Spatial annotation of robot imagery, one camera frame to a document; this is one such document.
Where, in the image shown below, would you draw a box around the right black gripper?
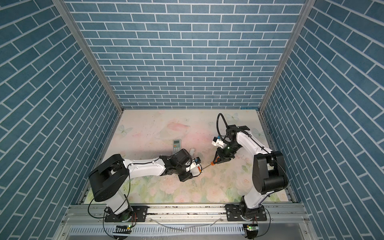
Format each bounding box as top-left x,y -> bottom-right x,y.
212,142 -> 242,163

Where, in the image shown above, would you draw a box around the white remote control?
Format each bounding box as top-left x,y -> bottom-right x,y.
173,139 -> 181,154
190,163 -> 202,177

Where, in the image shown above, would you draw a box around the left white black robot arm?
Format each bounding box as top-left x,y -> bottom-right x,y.
89,149 -> 203,215

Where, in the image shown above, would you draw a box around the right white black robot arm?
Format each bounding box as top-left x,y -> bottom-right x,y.
211,125 -> 289,210

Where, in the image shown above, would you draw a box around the right controller board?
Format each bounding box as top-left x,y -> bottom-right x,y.
243,224 -> 259,239

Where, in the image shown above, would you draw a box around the controller board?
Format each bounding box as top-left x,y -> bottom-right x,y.
243,224 -> 259,239
113,225 -> 133,240

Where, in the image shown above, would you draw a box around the left controller board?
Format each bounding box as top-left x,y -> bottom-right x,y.
113,225 -> 133,240

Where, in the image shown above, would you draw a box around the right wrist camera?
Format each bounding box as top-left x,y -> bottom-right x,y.
212,137 -> 225,149

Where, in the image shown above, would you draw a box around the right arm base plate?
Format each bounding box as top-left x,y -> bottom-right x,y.
225,203 -> 267,222

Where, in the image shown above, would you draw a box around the grey loose cable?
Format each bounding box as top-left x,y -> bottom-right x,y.
149,217 -> 223,231

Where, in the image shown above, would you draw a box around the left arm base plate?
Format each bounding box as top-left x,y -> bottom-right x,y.
104,206 -> 149,224

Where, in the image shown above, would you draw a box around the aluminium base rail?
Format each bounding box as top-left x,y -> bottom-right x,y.
54,202 -> 316,240

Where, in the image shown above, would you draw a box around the right aluminium corner post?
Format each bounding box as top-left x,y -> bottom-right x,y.
259,0 -> 316,113

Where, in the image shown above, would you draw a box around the aluminium corner post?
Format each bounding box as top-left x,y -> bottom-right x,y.
52,0 -> 124,114
259,0 -> 316,113

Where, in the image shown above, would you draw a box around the left aluminium corner post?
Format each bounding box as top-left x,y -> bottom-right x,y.
52,0 -> 124,114

